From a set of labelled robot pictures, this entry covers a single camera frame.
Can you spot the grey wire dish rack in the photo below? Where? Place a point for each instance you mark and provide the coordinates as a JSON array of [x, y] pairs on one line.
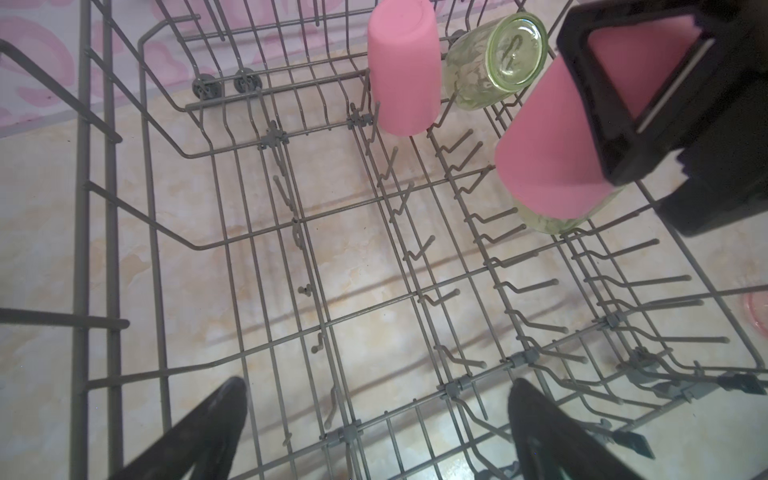
[[232, 208]]

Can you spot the bright green translucent cup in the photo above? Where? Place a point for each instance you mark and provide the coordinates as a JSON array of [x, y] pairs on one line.
[[556, 226]]

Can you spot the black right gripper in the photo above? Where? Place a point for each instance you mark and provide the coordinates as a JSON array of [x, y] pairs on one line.
[[712, 110]]

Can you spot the pink plastic cup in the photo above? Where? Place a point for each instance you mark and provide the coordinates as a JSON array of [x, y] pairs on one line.
[[405, 65]]

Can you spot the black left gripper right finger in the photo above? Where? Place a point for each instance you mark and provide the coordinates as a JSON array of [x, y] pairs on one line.
[[550, 445]]

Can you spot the light pink translucent cup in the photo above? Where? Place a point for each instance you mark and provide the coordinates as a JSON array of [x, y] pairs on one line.
[[755, 306]]

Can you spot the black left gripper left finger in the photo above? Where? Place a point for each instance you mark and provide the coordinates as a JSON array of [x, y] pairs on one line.
[[200, 446]]

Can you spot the magenta plastic cup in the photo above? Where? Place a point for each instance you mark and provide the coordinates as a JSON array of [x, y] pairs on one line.
[[547, 159]]

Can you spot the yellow-green translucent cup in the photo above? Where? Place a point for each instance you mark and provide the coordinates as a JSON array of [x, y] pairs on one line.
[[495, 60]]

